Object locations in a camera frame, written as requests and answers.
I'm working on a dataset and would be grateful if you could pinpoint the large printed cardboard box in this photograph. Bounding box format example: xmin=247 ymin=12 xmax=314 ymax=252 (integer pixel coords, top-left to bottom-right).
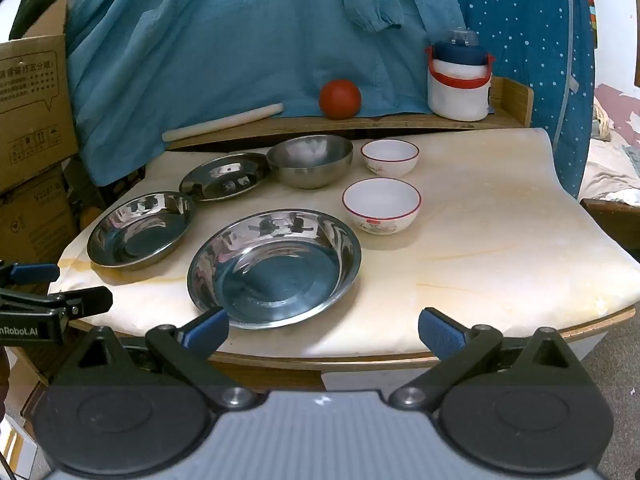
xmin=0 ymin=0 xmax=82 ymax=197

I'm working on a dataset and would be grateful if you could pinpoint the blue white-dotted fabric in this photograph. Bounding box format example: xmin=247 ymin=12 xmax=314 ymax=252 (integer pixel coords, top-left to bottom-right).
xmin=442 ymin=0 xmax=599 ymax=202

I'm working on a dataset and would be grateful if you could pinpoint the cream table cover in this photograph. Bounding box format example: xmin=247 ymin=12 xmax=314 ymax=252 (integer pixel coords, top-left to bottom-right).
xmin=47 ymin=127 xmax=640 ymax=359

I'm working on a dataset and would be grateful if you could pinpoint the pile of bedding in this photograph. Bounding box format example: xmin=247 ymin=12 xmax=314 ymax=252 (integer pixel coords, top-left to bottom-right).
xmin=581 ymin=83 xmax=640 ymax=202

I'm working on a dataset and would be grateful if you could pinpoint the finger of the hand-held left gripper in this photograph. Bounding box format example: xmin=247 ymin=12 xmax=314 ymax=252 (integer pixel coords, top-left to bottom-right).
xmin=0 ymin=261 xmax=61 ymax=287
xmin=0 ymin=286 xmax=114 ymax=321

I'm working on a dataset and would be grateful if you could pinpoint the red ball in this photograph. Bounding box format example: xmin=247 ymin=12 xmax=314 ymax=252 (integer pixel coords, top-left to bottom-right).
xmin=318 ymin=78 xmax=362 ymax=121

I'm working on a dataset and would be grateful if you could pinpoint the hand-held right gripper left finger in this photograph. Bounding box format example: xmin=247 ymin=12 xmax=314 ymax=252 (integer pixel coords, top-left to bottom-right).
xmin=47 ymin=306 xmax=263 ymax=411

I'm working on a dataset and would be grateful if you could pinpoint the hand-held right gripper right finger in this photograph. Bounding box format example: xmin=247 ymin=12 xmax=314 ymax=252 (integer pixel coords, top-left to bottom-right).
xmin=390 ymin=306 xmax=598 ymax=411

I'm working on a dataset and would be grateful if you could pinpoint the large white red-rimmed bowl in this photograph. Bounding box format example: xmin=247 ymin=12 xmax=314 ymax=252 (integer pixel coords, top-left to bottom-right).
xmin=341 ymin=177 xmax=422 ymax=235

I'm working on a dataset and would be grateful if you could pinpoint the brown cardboard box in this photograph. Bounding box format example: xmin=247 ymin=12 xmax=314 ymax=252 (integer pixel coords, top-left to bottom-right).
xmin=0 ymin=164 xmax=85 ymax=267

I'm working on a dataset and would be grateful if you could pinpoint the medium steel plate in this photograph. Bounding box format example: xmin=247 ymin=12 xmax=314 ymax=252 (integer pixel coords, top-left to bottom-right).
xmin=86 ymin=190 xmax=196 ymax=270

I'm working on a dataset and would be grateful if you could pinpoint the white jug with red handle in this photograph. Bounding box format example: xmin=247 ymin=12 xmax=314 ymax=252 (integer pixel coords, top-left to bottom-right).
xmin=425 ymin=27 xmax=496 ymax=122

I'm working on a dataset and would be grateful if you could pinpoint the steel bowl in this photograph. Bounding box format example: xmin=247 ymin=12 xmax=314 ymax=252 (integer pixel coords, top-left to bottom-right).
xmin=266 ymin=134 xmax=354 ymax=190

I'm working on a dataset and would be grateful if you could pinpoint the wooden shelf board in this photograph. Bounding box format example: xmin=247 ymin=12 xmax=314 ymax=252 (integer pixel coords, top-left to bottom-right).
xmin=164 ymin=77 xmax=534 ymax=152

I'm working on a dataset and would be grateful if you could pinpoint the blue cloth garment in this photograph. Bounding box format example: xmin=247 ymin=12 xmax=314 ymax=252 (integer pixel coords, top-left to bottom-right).
xmin=65 ymin=0 xmax=469 ymax=189

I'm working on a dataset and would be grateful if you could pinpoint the small white red-rimmed bowl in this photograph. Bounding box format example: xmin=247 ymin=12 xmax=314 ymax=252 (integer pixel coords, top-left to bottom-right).
xmin=360 ymin=138 xmax=420 ymax=178

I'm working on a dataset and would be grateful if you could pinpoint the dark wooden furniture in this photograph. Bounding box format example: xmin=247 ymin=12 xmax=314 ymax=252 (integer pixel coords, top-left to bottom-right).
xmin=580 ymin=198 xmax=640 ymax=257

